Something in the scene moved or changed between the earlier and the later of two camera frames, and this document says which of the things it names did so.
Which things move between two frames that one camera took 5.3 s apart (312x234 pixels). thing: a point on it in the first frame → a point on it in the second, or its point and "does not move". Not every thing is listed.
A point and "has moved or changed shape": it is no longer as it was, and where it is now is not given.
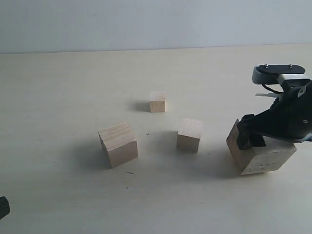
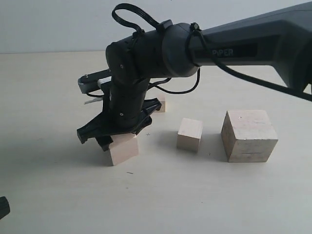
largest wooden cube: [273, 156] has moved or changed shape
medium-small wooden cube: [189, 134] does not move
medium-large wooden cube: [119, 144] does not move
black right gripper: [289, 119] → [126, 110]
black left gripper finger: [5, 208] does not move
